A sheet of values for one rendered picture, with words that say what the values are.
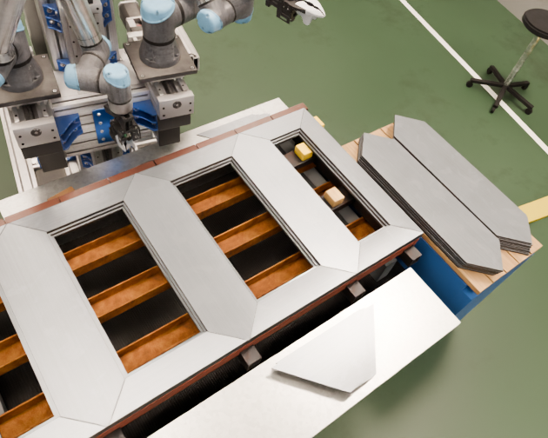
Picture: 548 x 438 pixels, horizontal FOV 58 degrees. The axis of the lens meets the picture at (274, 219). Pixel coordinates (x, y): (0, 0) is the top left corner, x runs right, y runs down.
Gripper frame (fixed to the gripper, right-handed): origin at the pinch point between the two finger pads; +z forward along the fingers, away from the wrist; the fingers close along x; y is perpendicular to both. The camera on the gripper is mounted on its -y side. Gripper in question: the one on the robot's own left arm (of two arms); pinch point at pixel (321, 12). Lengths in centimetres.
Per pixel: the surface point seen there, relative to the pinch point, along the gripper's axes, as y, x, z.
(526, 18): 114, -220, 28
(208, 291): 52, 73, 19
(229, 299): 52, 71, 26
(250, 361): 58, 80, 43
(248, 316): 52, 71, 34
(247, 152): 59, 20, -11
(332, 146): 63, -8, 11
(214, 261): 53, 64, 13
